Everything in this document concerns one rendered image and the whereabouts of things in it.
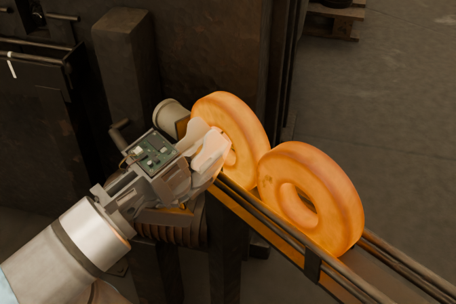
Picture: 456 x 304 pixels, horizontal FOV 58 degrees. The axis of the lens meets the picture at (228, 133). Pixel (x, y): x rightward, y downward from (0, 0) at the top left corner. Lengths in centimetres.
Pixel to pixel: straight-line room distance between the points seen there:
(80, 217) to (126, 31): 34
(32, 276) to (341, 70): 185
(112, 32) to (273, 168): 38
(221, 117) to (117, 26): 28
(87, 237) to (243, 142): 23
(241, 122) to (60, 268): 28
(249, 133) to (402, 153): 126
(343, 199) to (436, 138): 143
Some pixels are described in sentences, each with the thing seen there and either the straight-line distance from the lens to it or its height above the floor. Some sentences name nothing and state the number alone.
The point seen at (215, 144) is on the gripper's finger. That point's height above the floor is 75.
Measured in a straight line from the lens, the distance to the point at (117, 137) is 82.
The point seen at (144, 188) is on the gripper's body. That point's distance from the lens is 53.
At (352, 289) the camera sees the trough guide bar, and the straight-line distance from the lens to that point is 52.
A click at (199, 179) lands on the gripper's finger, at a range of 56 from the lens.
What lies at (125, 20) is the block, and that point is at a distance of 77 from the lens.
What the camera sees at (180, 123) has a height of 72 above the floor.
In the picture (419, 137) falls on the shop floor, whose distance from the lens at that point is 186.
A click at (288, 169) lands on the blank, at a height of 77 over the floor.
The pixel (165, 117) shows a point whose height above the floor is 69.
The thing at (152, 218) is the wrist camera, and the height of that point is 68.
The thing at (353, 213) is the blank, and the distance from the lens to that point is 49.
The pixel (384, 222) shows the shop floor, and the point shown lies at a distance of 150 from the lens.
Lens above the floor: 113
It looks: 42 degrees down
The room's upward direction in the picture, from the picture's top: straight up
